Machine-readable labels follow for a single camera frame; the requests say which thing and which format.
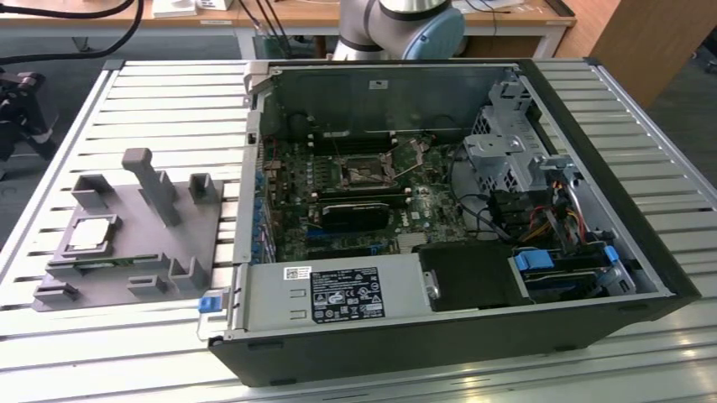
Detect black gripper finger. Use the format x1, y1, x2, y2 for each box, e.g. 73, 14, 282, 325
0, 70, 61, 164

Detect black RAM slot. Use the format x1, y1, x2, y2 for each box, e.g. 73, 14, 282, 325
317, 195, 408, 207
317, 188, 406, 199
313, 141, 394, 154

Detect grey parts rack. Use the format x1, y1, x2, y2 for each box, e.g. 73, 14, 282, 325
31, 147, 226, 314

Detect silver CPU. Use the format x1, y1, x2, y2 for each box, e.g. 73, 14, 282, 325
66, 217, 117, 252

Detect silver power supply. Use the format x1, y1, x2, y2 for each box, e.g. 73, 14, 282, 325
223, 259, 436, 341

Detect black PC case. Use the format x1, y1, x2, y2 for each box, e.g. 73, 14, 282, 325
197, 57, 703, 388

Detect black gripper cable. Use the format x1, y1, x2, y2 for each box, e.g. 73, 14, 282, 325
0, 0, 149, 64

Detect metal socket cover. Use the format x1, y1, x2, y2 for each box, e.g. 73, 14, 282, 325
380, 133, 437, 182

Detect black cable bundle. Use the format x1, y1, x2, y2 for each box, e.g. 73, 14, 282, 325
450, 142, 514, 247

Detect white box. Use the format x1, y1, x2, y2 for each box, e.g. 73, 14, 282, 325
151, 0, 201, 19

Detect hard disk in blue carrier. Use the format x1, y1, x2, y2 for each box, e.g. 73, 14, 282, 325
512, 245, 624, 303

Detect coloured power wire bundle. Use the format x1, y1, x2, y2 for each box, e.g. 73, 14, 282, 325
518, 180, 591, 251

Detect CPU socket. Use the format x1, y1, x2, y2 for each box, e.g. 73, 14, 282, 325
336, 154, 404, 191

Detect green motherboard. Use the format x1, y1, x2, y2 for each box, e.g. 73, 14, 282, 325
254, 129, 477, 264

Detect black plastic bay cover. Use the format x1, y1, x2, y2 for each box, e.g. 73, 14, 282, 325
417, 243, 533, 312

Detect green RAM stick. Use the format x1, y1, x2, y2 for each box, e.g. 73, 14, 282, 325
73, 258, 139, 270

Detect black graphics card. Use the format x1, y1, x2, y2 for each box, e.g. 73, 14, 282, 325
313, 201, 393, 234

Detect wooden desk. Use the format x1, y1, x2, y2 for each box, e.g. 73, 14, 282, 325
0, 0, 579, 60

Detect silver drive cage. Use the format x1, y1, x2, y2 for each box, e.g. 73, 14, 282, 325
462, 79, 584, 198

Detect wooden cabinet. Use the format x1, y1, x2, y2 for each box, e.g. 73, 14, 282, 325
552, 0, 717, 111

